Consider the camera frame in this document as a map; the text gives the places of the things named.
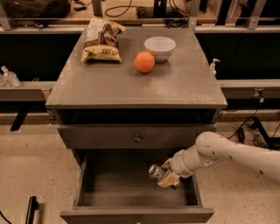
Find black bag on shelf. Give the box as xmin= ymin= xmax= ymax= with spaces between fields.
xmin=1 ymin=0 xmax=71 ymax=18

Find black cables on shelf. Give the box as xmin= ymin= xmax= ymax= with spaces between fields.
xmin=104 ymin=0 xmax=147 ymax=18

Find white pump bottle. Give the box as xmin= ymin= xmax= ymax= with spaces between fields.
xmin=210 ymin=59 xmax=220 ymax=76

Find open middle drawer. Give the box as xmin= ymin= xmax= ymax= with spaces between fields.
xmin=60 ymin=149 xmax=214 ymax=224

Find black bar on floor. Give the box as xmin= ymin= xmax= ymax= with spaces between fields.
xmin=25 ymin=196 xmax=38 ymax=224

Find closed top drawer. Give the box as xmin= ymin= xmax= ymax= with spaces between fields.
xmin=58 ymin=124 xmax=216 ymax=149

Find brown chip bag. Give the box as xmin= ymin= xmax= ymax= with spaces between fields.
xmin=81 ymin=16 xmax=126 ymax=62

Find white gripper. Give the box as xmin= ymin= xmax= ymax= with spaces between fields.
xmin=157 ymin=150 xmax=194 ymax=188

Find black power cable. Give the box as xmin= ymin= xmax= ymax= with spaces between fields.
xmin=227 ymin=99 xmax=263 ymax=145

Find clear sanitizer bottle left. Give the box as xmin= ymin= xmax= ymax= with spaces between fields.
xmin=1 ymin=66 xmax=21 ymax=88

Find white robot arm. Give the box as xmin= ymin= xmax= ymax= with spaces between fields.
xmin=157 ymin=131 xmax=280 ymax=188

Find white bowl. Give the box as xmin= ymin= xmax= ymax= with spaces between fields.
xmin=144 ymin=37 xmax=176 ymax=62

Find black stand leg right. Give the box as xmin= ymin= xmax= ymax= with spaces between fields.
xmin=251 ymin=116 xmax=280 ymax=150

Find orange fruit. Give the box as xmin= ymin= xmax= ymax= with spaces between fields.
xmin=134 ymin=51 xmax=155 ymax=74

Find silver redbull can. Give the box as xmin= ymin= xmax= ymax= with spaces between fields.
xmin=148 ymin=164 xmax=172 ymax=182

